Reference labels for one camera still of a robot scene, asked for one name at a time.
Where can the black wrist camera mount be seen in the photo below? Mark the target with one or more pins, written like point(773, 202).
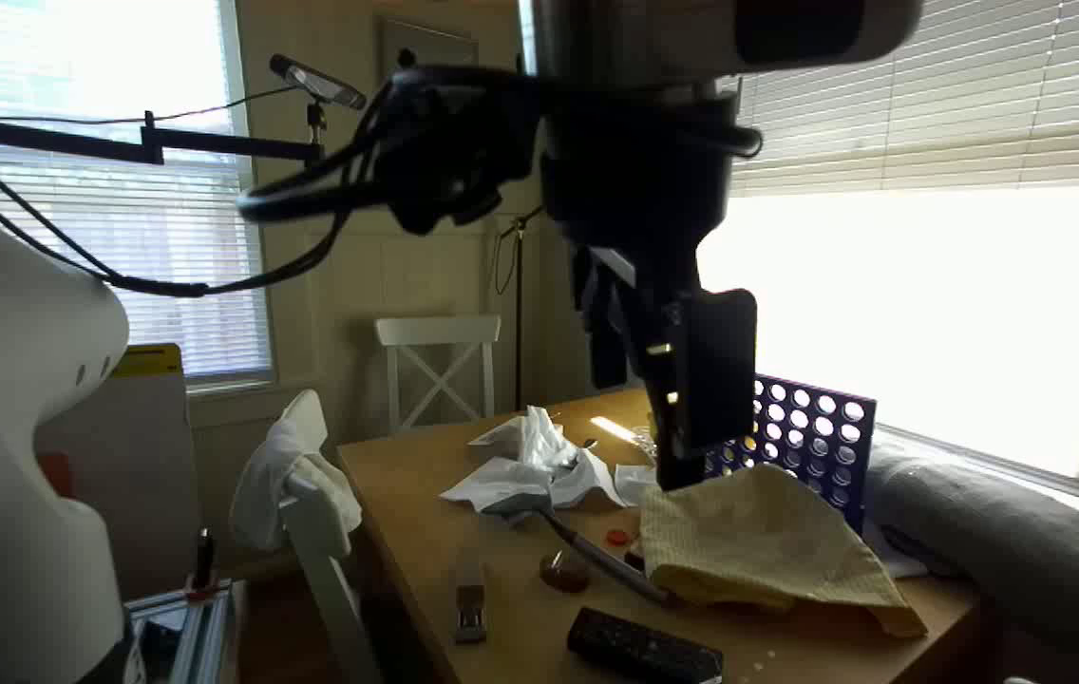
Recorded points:
point(450, 154)

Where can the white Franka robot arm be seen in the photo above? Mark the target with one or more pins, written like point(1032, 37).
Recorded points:
point(8, 383)

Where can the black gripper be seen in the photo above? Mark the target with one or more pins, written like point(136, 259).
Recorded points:
point(636, 165)

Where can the white window blinds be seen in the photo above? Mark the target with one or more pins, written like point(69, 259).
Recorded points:
point(943, 101)
point(185, 254)

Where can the small brown round object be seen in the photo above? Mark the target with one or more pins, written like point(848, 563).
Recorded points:
point(563, 571)

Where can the gray cushion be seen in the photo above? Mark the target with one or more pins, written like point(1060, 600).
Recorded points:
point(1007, 533)

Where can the yellow towel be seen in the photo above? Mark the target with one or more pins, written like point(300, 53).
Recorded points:
point(768, 533)

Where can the tan board yellow top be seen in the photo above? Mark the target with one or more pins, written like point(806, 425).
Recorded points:
point(141, 481)

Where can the black remote control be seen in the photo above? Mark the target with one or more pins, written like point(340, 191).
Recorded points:
point(641, 648)

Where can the white wooden chair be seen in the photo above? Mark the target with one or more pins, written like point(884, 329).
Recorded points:
point(332, 595)
point(437, 331)

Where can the small orange object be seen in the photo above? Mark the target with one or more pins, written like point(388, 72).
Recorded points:
point(622, 538)

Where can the white crumpled cloth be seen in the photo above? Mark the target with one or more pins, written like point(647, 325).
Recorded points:
point(540, 476)

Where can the long dark knife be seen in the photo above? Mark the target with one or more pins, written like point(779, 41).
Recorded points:
point(601, 557)

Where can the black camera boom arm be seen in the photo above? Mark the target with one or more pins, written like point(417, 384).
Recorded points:
point(84, 134)

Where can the white cloth on chair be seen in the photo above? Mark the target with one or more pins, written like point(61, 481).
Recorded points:
point(295, 468)

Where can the thin black floor stand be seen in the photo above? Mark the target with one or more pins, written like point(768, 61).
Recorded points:
point(517, 305)

